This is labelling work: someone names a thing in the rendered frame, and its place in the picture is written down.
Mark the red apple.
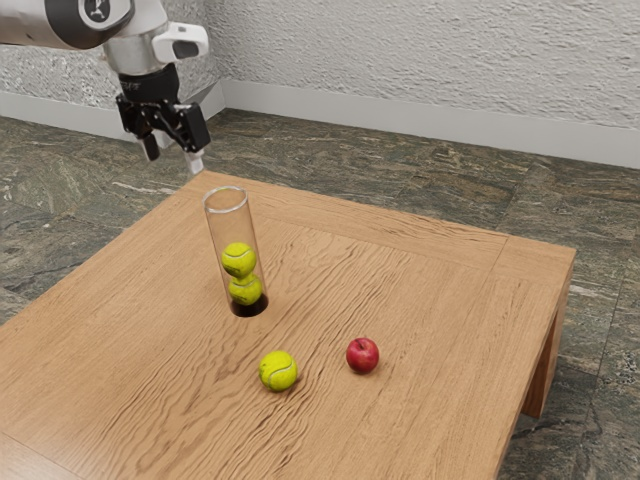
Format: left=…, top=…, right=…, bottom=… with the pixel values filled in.
left=345, top=336, right=380, bottom=375

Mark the yellow tennis ball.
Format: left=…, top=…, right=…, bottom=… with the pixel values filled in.
left=228, top=274, right=264, bottom=307
left=258, top=350, right=299, bottom=393
left=221, top=242, right=258, bottom=279

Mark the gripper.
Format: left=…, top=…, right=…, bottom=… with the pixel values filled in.
left=115, top=62, right=212, bottom=175

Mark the clear plastic ball tube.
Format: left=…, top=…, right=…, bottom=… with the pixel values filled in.
left=201, top=185, right=270, bottom=318

